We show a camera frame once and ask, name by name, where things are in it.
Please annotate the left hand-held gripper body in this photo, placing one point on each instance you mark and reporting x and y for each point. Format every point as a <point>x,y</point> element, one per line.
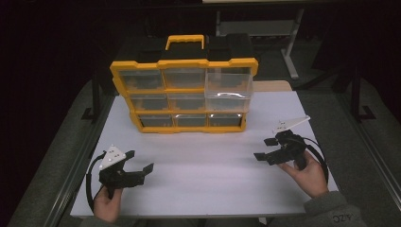
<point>113,178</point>

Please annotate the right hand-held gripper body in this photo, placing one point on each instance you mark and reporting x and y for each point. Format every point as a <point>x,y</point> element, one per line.
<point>291,151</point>

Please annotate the yellow black drawer organizer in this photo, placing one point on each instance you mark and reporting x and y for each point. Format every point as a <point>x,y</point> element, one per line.
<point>184,64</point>

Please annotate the person's left hand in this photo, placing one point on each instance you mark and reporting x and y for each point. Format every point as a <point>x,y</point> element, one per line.
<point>107,208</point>

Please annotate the person's right hand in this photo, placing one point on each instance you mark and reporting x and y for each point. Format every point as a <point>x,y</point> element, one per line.
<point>312,181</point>

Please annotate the grid of small clear drawers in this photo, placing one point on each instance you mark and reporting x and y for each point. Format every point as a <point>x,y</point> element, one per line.
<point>148,101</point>

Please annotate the black metal stand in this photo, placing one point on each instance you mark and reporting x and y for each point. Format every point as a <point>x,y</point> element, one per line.
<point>95,94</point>
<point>356,94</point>

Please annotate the metal frame rail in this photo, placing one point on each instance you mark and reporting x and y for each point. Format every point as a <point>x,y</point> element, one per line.
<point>375,157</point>
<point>72,176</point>

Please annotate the white metal desk frame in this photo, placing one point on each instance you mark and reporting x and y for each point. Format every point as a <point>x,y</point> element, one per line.
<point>291,47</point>

